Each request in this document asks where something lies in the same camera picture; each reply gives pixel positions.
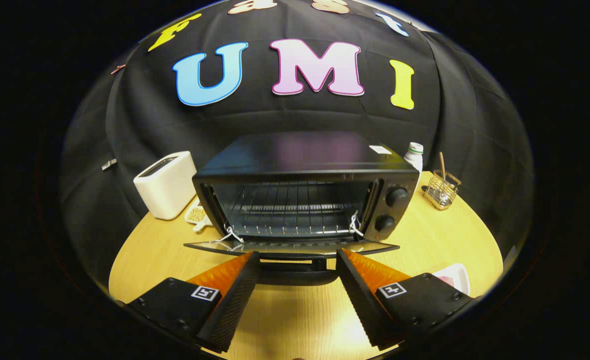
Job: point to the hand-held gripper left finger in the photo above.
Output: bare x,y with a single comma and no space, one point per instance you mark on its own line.
232,307

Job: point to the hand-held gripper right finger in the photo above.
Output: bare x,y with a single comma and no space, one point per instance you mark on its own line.
362,305

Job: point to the pink round meat slice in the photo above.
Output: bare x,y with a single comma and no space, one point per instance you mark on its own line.
447,281

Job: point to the white square plate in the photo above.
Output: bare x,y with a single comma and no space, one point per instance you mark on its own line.
459,274

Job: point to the black toaster oven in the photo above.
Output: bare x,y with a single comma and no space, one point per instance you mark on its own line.
300,155

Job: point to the white bread toaster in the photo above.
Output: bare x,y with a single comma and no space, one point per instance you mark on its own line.
167,187

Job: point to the small white dish of beans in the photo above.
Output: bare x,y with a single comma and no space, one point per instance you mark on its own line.
196,214

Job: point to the white bottle green label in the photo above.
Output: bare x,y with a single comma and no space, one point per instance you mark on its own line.
415,157

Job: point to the wooden stick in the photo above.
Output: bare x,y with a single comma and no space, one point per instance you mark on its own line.
442,167

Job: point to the metal cloth clip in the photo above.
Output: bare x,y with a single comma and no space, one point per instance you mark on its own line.
109,164

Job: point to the black backdrop cloth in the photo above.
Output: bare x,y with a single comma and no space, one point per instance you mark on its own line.
275,115

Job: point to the pink cloth clip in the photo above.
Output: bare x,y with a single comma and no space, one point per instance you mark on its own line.
118,69

